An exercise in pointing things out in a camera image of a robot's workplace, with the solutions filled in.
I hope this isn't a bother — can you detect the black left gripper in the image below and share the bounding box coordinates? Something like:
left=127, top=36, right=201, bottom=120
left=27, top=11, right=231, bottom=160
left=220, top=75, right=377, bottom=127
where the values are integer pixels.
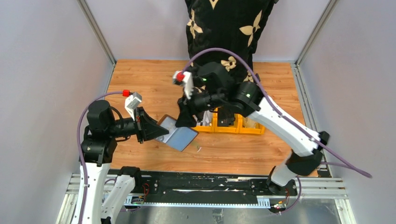
left=108, top=106, right=170, bottom=142

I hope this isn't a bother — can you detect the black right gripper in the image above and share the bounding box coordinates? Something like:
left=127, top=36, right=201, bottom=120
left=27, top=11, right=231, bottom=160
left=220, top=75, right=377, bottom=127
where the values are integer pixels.
left=175, top=86, right=225, bottom=128

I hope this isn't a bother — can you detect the brown leather card holder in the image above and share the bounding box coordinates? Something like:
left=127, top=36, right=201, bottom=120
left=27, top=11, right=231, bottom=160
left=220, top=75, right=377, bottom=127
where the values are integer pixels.
left=155, top=115, right=199, bottom=152

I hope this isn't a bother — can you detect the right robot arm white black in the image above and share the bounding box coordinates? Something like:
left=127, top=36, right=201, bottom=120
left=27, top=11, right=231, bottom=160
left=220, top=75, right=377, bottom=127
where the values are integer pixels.
left=172, top=62, right=329, bottom=195

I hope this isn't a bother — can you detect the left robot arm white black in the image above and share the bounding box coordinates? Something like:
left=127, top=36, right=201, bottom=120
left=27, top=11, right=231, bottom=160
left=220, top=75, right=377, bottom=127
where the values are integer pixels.
left=72, top=100, right=169, bottom=224

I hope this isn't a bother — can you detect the yellow bin left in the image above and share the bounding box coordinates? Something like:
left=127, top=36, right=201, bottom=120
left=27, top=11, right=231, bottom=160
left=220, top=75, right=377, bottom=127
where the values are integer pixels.
left=193, top=111, right=214, bottom=133

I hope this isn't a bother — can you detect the yellow bin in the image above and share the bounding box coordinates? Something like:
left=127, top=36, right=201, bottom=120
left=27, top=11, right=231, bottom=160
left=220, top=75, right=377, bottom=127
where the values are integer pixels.
left=239, top=115, right=265, bottom=135
left=212, top=107, right=242, bottom=134
left=193, top=111, right=214, bottom=133

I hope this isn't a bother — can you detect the yellow bin middle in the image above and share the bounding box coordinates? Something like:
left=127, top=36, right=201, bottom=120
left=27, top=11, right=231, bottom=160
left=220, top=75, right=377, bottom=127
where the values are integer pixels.
left=212, top=107, right=242, bottom=134

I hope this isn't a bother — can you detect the yellow bin right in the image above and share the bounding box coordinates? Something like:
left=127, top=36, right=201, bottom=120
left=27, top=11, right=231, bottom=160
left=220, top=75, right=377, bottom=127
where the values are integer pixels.
left=239, top=115, right=265, bottom=135

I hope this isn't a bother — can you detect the black floral blanket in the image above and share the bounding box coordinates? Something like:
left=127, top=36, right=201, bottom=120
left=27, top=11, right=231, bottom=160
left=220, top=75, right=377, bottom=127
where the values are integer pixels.
left=178, top=0, right=279, bottom=93

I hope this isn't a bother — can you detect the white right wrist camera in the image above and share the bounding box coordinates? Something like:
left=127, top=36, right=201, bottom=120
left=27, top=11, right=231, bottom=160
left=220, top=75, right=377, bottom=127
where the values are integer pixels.
left=172, top=70, right=194, bottom=100

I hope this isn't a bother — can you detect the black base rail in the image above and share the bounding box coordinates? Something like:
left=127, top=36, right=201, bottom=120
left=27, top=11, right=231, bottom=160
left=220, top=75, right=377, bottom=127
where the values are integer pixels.
left=102, top=169, right=297, bottom=205

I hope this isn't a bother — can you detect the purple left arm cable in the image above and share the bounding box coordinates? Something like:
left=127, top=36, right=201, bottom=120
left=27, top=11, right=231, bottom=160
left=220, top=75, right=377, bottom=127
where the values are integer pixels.
left=77, top=90, right=132, bottom=224

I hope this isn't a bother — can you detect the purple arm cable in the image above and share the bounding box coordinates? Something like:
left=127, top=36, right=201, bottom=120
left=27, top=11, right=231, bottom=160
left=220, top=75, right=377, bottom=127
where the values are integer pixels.
left=176, top=48, right=373, bottom=179
left=77, top=90, right=132, bottom=224

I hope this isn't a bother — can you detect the aluminium frame rail left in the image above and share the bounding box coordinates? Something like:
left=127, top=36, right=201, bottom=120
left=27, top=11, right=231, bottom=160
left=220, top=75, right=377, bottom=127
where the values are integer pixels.
left=77, top=0, right=117, bottom=67

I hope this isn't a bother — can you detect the aluminium frame rail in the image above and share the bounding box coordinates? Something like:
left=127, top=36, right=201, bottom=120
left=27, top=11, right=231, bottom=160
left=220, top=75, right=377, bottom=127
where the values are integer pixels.
left=77, top=0, right=117, bottom=67
left=290, top=0, right=338, bottom=178

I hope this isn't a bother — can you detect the aluminium frame rail right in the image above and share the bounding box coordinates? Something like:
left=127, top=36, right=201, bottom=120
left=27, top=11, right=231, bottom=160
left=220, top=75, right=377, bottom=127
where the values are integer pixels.
left=290, top=0, right=338, bottom=178

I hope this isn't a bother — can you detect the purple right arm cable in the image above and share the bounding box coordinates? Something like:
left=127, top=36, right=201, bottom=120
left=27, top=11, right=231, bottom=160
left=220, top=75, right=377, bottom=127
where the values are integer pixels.
left=176, top=48, right=373, bottom=179

